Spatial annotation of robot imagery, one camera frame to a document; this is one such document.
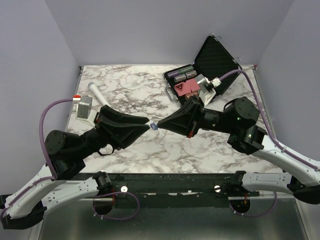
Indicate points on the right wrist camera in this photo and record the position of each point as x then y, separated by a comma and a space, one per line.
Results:
208, 87

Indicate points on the green chip stack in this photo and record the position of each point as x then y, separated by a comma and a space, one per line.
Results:
185, 69

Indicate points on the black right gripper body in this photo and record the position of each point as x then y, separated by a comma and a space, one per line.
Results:
199, 116

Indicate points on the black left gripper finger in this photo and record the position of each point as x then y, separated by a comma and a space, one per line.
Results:
123, 135
121, 118

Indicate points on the black table front rail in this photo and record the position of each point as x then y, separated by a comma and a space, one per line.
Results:
176, 190

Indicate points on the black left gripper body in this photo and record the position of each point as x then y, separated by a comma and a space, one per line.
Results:
96, 138

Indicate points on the white microphone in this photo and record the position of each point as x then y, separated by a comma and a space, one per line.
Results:
95, 90

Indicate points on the blue plastic key tag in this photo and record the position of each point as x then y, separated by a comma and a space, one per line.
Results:
154, 126

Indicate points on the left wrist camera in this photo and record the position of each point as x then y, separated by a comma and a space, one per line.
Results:
83, 109

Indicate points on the purple chip stack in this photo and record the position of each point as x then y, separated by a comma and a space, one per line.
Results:
173, 74

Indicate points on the brown chip stack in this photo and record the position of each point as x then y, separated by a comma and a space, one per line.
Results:
191, 94

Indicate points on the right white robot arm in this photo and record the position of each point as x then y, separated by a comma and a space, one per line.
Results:
301, 175

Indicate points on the black poker chip case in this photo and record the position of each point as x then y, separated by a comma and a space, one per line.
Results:
212, 61

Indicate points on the pink playing card deck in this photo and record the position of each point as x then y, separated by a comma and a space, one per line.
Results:
182, 88

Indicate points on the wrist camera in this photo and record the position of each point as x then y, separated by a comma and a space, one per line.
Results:
208, 87
83, 109

